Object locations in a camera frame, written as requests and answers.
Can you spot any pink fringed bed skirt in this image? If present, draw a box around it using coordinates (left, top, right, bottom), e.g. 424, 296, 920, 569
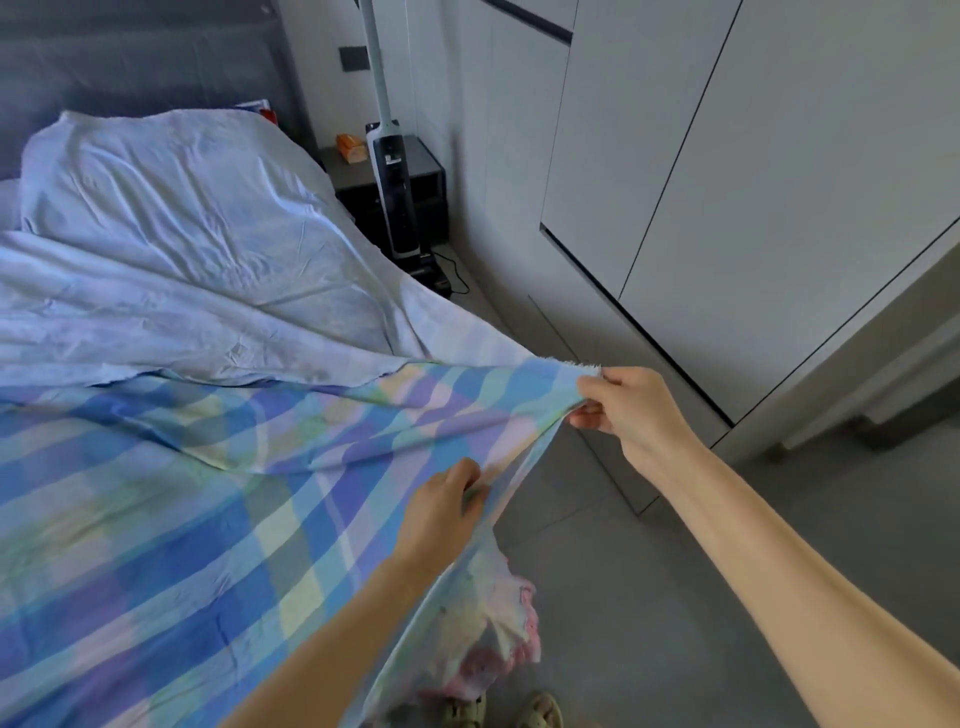
408, 528, 545, 704

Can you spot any white wardrobe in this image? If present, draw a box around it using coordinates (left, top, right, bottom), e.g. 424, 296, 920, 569
402, 0, 960, 467

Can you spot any thin black cable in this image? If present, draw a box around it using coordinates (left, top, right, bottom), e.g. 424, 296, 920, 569
432, 244, 473, 297

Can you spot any white bed sheet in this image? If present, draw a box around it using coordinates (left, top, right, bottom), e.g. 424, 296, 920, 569
0, 108, 605, 728

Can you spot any person's right hand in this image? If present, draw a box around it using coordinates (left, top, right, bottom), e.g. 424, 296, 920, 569
565, 364, 702, 477

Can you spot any person's right forearm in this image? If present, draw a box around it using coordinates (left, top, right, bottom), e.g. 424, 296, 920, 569
652, 442, 960, 728

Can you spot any white pillow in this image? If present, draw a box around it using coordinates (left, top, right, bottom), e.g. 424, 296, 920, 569
21, 108, 350, 302

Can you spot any person's left hand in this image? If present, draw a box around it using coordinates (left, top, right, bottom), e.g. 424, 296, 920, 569
391, 456, 495, 582

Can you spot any grey padded headboard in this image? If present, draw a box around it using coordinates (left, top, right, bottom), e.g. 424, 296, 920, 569
0, 12, 312, 185

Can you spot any dark nightstand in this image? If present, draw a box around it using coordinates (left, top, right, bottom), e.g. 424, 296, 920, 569
321, 135, 453, 260

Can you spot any person's left forearm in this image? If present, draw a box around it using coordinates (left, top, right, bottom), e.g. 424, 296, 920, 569
222, 558, 444, 728

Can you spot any black white standing device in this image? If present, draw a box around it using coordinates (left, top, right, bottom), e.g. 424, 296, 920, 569
354, 0, 455, 297

